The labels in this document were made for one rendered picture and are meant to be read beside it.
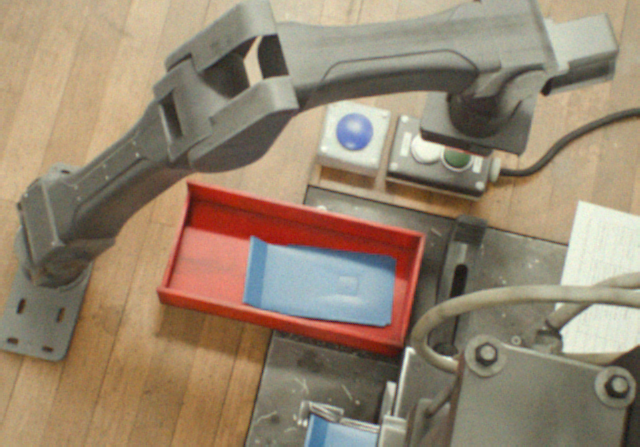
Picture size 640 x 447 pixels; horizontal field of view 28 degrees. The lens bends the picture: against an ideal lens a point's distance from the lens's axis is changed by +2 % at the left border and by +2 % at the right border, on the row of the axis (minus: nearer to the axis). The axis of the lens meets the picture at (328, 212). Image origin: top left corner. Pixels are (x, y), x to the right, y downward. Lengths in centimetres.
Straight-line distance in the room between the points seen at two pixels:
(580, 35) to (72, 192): 46
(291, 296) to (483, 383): 63
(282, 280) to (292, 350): 7
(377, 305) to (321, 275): 7
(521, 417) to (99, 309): 71
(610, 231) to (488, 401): 71
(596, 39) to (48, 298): 59
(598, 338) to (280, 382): 33
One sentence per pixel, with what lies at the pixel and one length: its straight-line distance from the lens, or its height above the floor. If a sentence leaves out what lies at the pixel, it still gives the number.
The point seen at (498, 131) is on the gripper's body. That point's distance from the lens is 121.
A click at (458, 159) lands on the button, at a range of 134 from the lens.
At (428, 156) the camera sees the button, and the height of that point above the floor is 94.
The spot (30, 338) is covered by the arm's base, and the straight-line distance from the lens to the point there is 132.
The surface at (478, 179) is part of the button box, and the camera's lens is 134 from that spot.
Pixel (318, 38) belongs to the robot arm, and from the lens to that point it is 97.
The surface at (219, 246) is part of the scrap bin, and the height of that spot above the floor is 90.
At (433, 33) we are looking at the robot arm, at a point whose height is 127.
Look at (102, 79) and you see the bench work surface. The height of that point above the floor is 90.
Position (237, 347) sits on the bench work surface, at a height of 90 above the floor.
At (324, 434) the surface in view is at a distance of 120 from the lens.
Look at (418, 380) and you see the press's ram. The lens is 107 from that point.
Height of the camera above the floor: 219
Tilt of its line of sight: 73 degrees down
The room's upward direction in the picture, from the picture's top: 11 degrees clockwise
